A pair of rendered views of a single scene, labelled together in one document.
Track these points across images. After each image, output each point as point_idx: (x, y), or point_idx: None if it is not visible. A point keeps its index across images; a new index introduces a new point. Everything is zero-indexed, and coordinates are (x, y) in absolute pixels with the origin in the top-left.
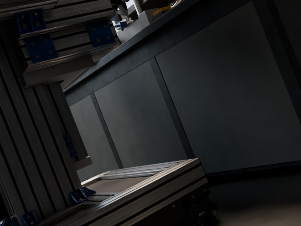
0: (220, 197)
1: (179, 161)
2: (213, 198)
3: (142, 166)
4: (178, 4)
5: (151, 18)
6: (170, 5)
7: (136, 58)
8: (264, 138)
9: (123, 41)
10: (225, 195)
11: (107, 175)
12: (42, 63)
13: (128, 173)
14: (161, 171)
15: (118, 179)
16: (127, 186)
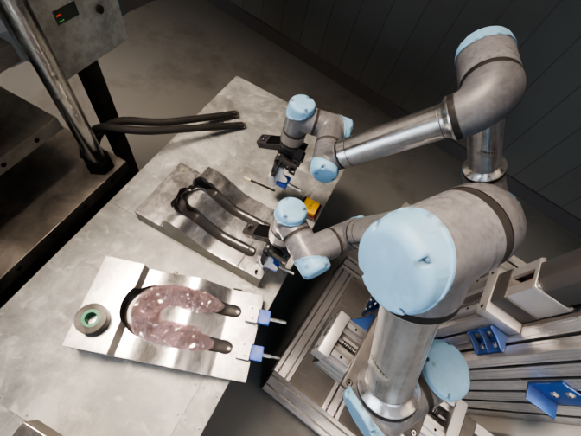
0: (298, 276)
1: (341, 269)
2: (296, 281)
3: (312, 312)
4: (332, 190)
5: (314, 219)
6: (182, 197)
7: None
8: None
9: (262, 278)
10: (296, 272)
11: (297, 363)
12: None
13: (325, 320)
14: (357, 277)
15: (317, 337)
16: (354, 306)
